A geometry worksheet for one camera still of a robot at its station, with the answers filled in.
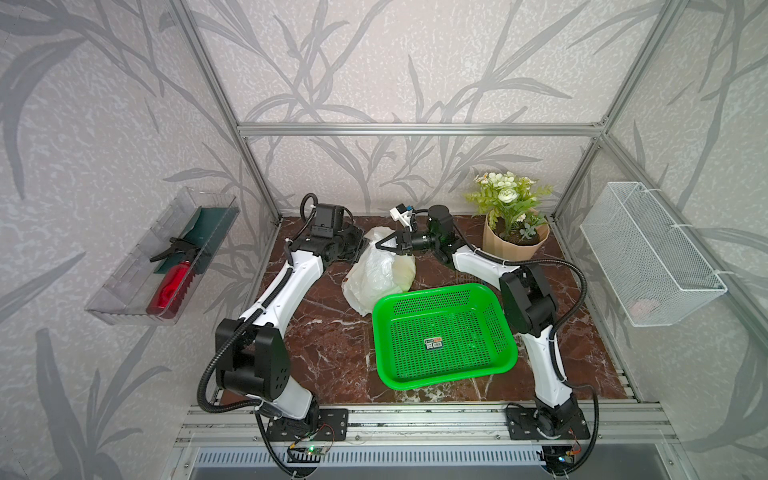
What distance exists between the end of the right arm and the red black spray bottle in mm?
429

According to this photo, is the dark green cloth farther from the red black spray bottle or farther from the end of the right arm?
the end of the right arm

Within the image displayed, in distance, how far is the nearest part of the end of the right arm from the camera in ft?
2.63

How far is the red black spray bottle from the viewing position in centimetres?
57

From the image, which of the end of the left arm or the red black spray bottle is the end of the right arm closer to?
the end of the left arm
